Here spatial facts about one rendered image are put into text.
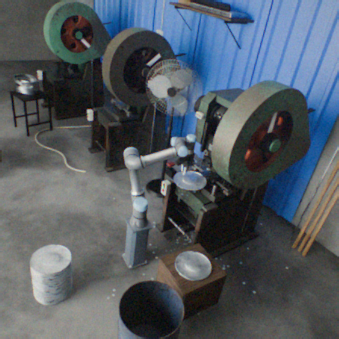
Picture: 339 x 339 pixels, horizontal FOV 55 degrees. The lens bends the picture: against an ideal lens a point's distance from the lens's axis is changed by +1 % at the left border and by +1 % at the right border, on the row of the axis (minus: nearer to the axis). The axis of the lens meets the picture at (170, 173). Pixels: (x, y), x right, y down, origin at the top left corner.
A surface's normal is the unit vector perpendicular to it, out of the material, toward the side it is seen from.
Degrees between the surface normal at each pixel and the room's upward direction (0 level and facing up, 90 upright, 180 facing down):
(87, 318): 0
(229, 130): 71
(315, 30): 90
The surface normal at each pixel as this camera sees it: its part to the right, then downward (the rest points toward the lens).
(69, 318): 0.14, -0.84
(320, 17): -0.80, 0.22
